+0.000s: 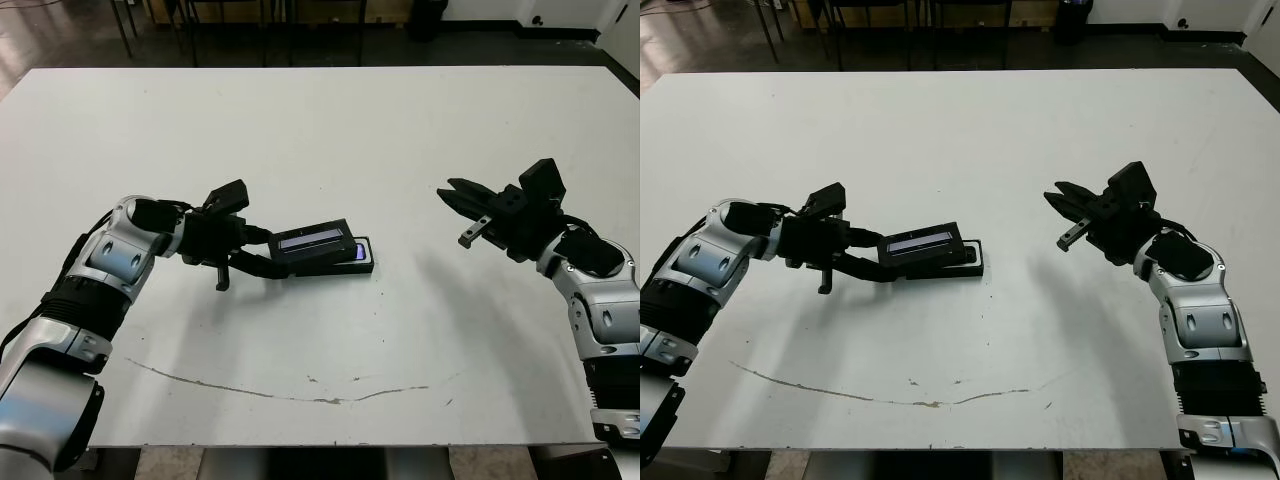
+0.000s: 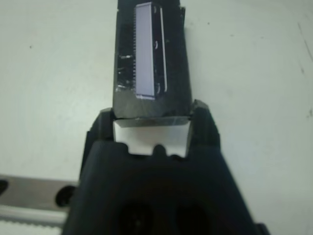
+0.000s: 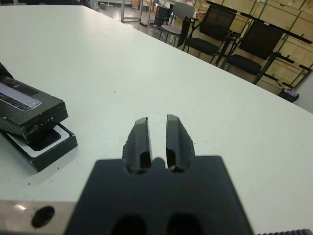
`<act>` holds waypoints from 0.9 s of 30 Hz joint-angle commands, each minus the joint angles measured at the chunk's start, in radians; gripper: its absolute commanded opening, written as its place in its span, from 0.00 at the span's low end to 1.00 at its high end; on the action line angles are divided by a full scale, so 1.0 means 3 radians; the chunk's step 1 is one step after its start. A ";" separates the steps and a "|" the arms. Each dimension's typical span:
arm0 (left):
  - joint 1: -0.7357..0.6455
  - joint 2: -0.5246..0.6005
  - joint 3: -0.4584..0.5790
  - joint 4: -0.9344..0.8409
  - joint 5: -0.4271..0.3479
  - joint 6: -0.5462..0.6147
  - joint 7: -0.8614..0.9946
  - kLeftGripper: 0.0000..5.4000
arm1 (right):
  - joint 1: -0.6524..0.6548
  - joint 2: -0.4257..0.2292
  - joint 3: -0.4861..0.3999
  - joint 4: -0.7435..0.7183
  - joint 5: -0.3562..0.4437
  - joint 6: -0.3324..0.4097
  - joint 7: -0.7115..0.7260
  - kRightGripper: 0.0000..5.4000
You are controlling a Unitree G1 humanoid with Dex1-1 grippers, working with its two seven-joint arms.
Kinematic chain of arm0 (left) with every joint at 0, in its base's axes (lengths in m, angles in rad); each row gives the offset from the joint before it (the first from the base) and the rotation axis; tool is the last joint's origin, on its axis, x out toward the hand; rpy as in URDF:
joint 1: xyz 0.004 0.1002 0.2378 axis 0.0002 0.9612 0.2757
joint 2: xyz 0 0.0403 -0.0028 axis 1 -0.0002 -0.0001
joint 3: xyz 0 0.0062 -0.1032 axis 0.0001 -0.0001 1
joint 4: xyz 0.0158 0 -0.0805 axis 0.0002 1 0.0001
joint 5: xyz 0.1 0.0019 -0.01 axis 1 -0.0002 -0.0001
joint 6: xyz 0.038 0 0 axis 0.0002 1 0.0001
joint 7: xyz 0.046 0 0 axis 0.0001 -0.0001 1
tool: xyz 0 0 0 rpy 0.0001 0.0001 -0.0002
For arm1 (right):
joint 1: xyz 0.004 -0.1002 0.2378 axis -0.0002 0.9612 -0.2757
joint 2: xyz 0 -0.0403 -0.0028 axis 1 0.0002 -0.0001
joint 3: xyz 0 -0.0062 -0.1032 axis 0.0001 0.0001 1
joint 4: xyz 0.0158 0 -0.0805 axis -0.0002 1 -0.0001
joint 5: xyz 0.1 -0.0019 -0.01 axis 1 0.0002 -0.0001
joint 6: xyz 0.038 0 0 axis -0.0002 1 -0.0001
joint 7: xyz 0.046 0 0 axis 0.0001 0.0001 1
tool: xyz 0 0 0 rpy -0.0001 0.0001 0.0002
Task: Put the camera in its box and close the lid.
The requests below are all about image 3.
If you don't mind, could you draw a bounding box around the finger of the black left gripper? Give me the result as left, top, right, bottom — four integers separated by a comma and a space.
0, 62, 13, 82

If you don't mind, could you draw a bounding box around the black PC tower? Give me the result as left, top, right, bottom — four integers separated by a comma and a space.
155, 5, 172, 26

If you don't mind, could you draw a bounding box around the black box lid silver print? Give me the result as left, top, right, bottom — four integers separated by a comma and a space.
0, 75, 69, 144

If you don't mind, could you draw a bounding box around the black mesh chair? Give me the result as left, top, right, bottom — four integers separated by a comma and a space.
182, 4, 238, 66
224, 21, 286, 85

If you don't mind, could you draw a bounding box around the light wooden crate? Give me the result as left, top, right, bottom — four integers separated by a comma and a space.
256, 73, 284, 95
263, 0, 303, 34
221, 0, 264, 19
261, 55, 309, 87
281, 33, 313, 71
300, 0, 313, 42

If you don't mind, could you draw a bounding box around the black box base white insert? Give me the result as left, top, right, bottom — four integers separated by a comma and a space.
0, 122, 79, 173

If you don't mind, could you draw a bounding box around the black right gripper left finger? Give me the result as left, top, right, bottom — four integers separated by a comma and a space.
121, 117, 154, 171

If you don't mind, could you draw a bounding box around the black phone-like camera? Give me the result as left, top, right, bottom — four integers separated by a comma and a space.
29, 128, 62, 152

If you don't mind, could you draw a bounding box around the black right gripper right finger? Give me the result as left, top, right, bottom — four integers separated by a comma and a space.
165, 114, 197, 171

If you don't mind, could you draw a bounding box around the black trash bin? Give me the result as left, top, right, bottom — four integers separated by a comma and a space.
279, 87, 300, 103

